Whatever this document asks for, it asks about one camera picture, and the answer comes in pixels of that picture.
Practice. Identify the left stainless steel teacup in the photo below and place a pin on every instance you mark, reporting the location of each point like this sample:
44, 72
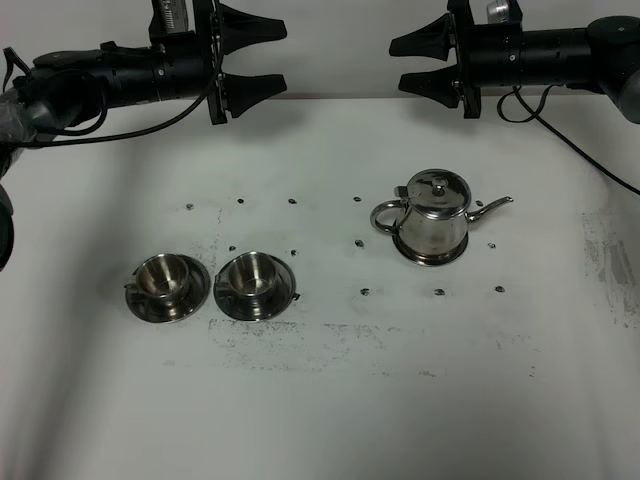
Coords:
162, 278

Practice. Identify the right stainless steel teacup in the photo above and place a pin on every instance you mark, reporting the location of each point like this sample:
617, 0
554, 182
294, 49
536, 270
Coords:
251, 276

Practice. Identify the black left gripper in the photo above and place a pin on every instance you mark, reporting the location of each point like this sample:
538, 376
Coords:
190, 63

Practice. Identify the left stainless steel saucer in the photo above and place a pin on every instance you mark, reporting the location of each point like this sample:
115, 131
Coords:
151, 312

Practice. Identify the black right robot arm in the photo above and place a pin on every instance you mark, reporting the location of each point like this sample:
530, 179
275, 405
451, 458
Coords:
602, 58

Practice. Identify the right stainless steel saucer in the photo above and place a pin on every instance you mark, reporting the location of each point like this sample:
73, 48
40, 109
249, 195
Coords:
250, 311

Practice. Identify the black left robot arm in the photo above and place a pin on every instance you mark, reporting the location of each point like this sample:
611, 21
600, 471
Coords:
64, 97

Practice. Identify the stainless steel teapot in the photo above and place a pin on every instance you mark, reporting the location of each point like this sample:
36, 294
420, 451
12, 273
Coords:
431, 213

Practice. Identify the stainless steel teacup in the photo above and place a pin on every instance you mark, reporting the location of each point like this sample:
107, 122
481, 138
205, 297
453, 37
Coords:
251, 276
162, 278

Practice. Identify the steel saucer under teapot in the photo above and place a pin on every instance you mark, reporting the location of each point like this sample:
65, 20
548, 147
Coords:
430, 259

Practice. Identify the stainless steel saucer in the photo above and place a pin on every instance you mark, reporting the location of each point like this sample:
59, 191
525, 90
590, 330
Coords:
250, 311
151, 312

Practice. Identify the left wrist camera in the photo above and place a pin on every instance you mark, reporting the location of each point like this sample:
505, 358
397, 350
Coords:
169, 17

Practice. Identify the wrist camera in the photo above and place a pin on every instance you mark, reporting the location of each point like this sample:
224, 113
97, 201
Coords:
169, 17
502, 13

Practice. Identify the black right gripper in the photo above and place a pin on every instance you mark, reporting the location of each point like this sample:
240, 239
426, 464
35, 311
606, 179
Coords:
487, 56

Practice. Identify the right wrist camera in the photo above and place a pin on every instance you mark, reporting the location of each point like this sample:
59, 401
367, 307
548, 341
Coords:
502, 13

